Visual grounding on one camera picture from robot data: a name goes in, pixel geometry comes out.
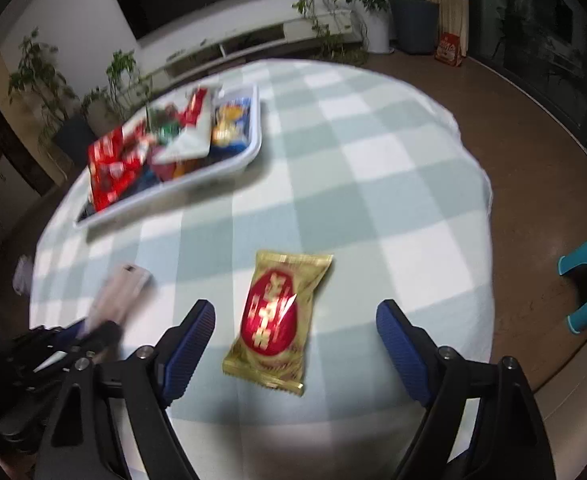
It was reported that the trailing plant on console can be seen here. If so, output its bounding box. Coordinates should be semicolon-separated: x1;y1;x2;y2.
292;0;370;67

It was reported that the white television console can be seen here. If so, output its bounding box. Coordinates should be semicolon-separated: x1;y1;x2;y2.
143;10;370;81

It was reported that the bushy plant in white pot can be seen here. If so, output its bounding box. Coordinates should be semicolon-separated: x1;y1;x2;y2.
335;0;395;54

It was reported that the white trash bin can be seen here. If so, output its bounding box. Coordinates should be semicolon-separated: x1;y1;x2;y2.
13;255;35;295

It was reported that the dark glass sliding door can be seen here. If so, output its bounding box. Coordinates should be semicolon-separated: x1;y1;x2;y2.
466;0;587;153

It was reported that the blue and yellow snack packet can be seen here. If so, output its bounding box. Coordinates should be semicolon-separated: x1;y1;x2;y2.
210;97;252;149

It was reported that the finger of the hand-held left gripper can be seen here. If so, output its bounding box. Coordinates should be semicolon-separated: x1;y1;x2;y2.
80;320;125;363
33;317;92;347

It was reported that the white paper snack packet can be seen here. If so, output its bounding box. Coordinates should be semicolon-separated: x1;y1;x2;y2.
152;105;212;165

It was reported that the small plant in grey pot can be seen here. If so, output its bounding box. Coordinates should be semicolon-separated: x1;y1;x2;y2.
80;86;120;134

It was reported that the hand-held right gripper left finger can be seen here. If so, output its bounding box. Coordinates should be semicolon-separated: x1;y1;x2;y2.
33;300;217;480

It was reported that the thin trailing green plant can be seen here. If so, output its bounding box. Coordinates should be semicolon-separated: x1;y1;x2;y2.
104;49;153;122

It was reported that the red gift box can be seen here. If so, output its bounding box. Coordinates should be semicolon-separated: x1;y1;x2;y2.
434;32;465;68

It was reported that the large-leaf plant in dark pot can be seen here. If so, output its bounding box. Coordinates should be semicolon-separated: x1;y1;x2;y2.
367;0;442;56

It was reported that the tall leafy plant dark pot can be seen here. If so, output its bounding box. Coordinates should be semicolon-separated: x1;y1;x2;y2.
7;29;97;167

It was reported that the gold and red snack packet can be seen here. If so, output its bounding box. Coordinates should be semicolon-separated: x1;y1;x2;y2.
222;250;334;398

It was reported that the pink snack packet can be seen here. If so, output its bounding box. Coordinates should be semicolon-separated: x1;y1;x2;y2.
90;262;153;333

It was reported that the large red snack packet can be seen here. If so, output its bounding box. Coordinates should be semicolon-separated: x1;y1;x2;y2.
87;125;150;214

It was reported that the white plastic tray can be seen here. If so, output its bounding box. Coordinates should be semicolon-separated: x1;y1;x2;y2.
73;82;265;231

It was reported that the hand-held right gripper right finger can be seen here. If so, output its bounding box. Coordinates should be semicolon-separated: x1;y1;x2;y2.
376;300;557;480

